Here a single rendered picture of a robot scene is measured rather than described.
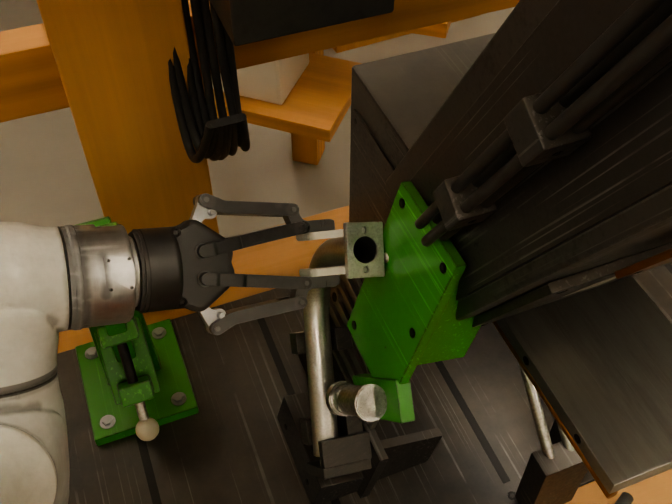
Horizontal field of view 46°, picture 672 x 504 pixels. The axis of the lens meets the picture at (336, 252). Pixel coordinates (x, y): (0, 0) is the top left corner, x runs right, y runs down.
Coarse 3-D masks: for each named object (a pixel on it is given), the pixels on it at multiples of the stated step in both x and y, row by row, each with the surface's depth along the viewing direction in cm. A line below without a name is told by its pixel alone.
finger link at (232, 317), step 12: (276, 300) 76; (288, 300) 75; (300, 300) 76; (228, 312) 74; (240, 312) 73; (252, 312) 74; (264, 312) 74; (276, 312) 75; (216, 324) 72; (228, 324) 73
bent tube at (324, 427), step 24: (336, 240) 82; (360, 240) 81; (312, 264) 87; (336, 264) 84; (360, 264) 77; (312, 312) 90; (312, 336) 90; (312, 360) 90; (312, 384) 89; (312, 408) 89; (312, 432) 90; (336, 432) 89
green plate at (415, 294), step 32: (416, 192) 74; (416, 256) 74; (448, 256) 69; (384, 288) 80; (416, 288) 74; (448, 288) 70; (352, 320) 87; (384, 320) 80; (416, 320) 75; (448, 320) 76; (384, 352) 81; (416, 352) 76; (448, 352) 81
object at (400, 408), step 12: (360, 384) 86; (384, 384) 81; (396, 384) 79; (408, 384) 79; (396, 396) 79; (408, 396) 79; (396, 408) 79; (408, 408) 79; (396, 420) 79; (408, 420) 79
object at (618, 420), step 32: (608, 288) 85; (640, 288) 85; (512, 320) 82; (544, 320) 82; (576, 320) 82; (608, 320) 82; (640, 320) 82; (512, 352) 82; (544, 352) 79; (576, 352) 79; (608, 352) 79; (640, 352) 79; (544, 384) 77; (576, 384) 77; (608, 384) 77; (640, 384) 77; (576, 416) 74; (608, 416) 74; (640, 416) 74; (576, 448) 75; (608, 448) 72; (640, 448) 72; (608, 480) 70; (640, 480) 72
